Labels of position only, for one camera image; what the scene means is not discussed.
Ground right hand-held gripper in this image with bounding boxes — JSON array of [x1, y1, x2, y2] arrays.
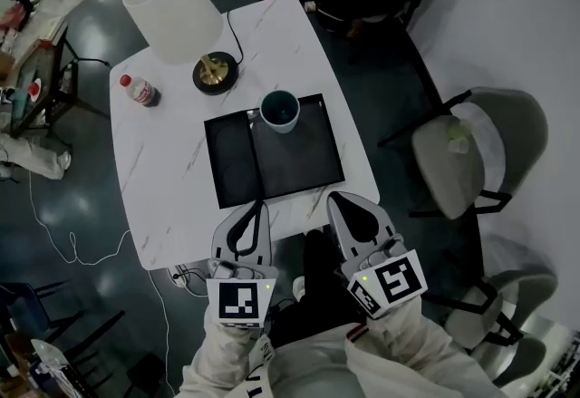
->
[[325, 190, 430, 322]]

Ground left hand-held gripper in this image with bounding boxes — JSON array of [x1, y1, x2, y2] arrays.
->
[[206, 199, 280, 329]]

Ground black tray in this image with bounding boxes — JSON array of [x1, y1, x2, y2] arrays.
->
[[203, 92, 346, 210]]

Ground person's left forearm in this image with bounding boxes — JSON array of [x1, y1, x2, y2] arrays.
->
[[179, 305, 276, 398]]

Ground person's right forearm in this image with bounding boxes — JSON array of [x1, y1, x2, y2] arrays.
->
[[344, 296, 499, 398]]

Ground person's black trousers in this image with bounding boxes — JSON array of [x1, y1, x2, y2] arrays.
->
[[269, 228, 363, 348]]

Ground white power strip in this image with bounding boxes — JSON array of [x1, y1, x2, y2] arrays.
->
[[170, 266, 192, 289]]

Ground white marble table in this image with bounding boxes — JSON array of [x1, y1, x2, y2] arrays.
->
[[108, 0, 381, 272]]

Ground crumpled white paper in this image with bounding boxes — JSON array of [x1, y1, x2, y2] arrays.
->
[[446, 121, 473, 156]]

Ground person's white hoodie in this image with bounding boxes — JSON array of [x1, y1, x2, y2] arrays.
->
[[260, 336, 363, 398]]

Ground red cap soda bottle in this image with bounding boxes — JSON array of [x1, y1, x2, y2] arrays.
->
[[118, 73, 162, 109]]

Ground blue folding chair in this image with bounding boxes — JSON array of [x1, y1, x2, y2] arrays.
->
[[0, 280, 87, 345]]

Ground white shade table lamp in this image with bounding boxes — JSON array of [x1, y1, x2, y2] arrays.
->
[[121, 0, 240, 97]]

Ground dark glass coffee table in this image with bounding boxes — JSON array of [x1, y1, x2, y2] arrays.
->
[[7, 22, 112, 150]]

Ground pink cushion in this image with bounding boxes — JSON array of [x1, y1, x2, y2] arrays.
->
[[0, 5, 24, 33]]

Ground white cable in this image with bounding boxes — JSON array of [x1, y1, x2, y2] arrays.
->
[[26, 169, 178, 395]]

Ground black lamp cable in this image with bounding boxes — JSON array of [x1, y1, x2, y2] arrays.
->
[[225, 8, 246, 67]]

